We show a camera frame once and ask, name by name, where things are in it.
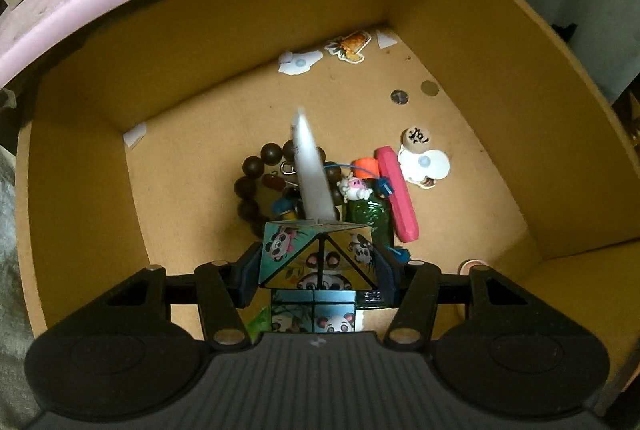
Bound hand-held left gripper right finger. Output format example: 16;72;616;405
372;242;540;352

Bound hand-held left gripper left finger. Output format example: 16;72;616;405
102;242;264;352

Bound panda print folding cube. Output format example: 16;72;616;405
257;219;389;335

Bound brown cardboard box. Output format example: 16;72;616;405
15;0;640;417

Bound green paper piece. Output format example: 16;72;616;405
244;304;274;337

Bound green bottle with orange cap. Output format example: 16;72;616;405
344;157;397;247

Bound pink eraser bar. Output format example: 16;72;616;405
375;146;420;243

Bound small white pig charm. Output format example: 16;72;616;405
337;176;374;202

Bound white round sticker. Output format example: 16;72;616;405
278;49;324;75
397;148;453;189

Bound white tube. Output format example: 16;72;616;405
290;107;341;224

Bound round wooden chess piece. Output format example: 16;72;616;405
402;125;432;152

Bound grey cloth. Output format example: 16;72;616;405
0;149;48;430

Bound pineapple sticker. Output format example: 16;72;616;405
324;29;371;63

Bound dark wooden bead bracelet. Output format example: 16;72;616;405
233;142;347;242

